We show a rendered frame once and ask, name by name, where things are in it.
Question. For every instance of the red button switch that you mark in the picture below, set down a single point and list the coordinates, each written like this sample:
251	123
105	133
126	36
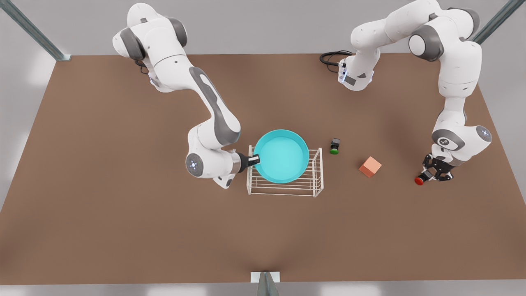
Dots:
422	178

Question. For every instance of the turquoise round plate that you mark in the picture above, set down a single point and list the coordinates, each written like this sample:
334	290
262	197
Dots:
281	156

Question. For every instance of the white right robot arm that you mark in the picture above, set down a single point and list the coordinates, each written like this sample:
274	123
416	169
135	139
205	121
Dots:
177	74

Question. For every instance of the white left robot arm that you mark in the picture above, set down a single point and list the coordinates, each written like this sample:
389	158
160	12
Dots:
456	70

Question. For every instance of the orange cube block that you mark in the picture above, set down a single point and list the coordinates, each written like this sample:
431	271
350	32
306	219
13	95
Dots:
370	166

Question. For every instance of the green button switch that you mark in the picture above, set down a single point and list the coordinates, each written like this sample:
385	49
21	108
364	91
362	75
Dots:
335	146

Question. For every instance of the silver frame post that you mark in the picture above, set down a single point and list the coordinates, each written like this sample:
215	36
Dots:
266	284
33	29
493	20

